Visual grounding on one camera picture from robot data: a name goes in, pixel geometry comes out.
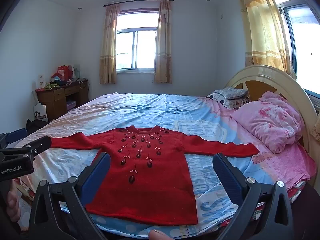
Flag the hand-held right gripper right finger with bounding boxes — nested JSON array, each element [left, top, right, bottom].
[[212, 152, 295, 240]]

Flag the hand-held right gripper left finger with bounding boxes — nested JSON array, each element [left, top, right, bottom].
[[28, 152, 111, 240]]

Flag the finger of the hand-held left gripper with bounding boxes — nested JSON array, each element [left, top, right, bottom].
[[0, 128, 27, 148], [15, 135, 52, 157]]

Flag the red knitted sweater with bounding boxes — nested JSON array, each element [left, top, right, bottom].
[[49, 125, 260, 227]]

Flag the person's left hand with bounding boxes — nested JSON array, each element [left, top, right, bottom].
[[6, 191, 22, 223]]

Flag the person's right hand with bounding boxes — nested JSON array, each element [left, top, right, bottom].
[[148, 229, 175, 240]]

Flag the white black paper bag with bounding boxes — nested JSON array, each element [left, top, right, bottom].
[[34, 103, 48, 122]]

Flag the brown wooden desk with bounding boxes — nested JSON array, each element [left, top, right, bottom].
[[35, 79, 89, 122]]

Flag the pink towel blanket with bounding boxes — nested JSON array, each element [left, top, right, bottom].
[[252, 142, 316, 187]]

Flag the pink floral quilt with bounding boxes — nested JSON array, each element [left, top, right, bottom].
[[231, 91, 304, 154]]

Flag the red gift bag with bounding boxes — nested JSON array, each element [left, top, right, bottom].
[[57, 65, 73, 81]]

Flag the red floral pillow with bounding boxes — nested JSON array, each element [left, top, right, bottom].
[[229, 96, 250, 109]]

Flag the black white patterned pillow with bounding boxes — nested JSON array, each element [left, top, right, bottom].
[[206, 92, 237, 108]]

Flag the bed with printed sheet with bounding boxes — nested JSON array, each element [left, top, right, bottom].
[[12, 92, 318, 239]]

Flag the cream wooden headboard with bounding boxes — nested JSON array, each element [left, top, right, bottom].
[[224, 65, 319, 180]]

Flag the beige patterned curtain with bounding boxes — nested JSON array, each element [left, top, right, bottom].
[[99, 4, 120, 85], [154, 0, 173, 84]]

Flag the small sliding window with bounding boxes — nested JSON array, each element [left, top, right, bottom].
[[116, 10, 158, 74]]

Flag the large side window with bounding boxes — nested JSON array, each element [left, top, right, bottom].
[[266, 0, 320, 105]]

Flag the yellow patterned curtain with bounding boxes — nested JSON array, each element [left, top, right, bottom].
[[234, 0, 297, 79]]

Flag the black curtain rod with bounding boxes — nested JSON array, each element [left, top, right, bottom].
[[103, 0, 174, 7]]

